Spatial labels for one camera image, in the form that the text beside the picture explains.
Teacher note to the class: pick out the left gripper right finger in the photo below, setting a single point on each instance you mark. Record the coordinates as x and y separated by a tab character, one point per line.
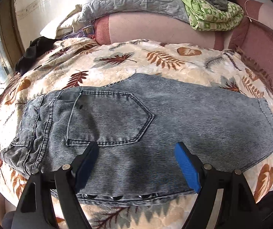
238	208

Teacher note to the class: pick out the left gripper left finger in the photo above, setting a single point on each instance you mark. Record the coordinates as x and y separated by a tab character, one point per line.
35	207

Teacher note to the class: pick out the grey denim pants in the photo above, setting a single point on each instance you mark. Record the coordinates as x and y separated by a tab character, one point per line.
136	124

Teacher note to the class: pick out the cream leaf-pattern blanket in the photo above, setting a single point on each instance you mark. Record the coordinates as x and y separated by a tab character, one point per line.
82	62

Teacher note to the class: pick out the green patterned cloth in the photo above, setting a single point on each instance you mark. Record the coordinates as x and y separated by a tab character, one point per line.
205	17

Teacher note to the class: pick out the black garment on blanket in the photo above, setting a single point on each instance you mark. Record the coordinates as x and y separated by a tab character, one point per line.
37	48

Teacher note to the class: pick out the blue small box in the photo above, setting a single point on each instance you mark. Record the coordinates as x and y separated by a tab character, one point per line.
88	31

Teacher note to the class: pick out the cream pillow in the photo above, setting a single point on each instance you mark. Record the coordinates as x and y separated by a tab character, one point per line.
62	24

